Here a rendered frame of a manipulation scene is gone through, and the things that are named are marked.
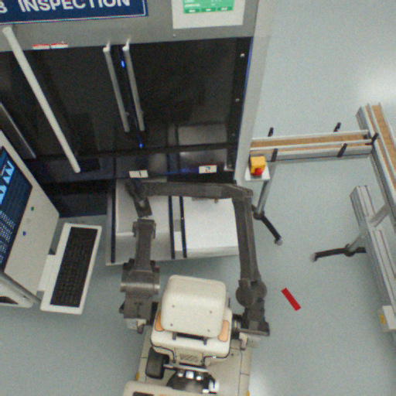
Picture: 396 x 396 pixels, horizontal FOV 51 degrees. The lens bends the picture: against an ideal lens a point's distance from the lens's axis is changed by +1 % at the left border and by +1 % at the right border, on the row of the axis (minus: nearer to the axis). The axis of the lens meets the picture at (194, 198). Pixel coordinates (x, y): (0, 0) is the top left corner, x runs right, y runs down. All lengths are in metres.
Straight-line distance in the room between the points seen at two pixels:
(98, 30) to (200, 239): 1.06
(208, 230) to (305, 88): 2.14
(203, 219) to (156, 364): 0.70
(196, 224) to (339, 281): 1.30
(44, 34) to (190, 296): 0.94
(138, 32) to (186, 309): 0.90
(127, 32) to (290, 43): 2.96
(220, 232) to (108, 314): 1.14
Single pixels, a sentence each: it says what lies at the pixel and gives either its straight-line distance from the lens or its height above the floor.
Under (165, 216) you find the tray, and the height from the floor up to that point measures 0.88.
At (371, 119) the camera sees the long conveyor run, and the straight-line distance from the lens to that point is 2.49.
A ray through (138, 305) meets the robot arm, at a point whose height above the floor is 1.56.
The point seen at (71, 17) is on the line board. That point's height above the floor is 1.91.
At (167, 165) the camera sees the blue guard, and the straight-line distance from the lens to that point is 1.96.
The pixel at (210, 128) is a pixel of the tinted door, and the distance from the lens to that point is 1.77.
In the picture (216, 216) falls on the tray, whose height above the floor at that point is 0.88.
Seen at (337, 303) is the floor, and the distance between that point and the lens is 2.94.
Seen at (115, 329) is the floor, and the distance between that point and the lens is 2.82.
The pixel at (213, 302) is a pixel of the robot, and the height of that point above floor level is 1.39.
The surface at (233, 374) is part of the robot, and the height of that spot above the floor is 0.28.
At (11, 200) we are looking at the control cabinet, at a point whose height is 1.30.
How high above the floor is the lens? 2.72
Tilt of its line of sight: 62 degrees down
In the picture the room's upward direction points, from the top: 2 degrees counter-clockwise
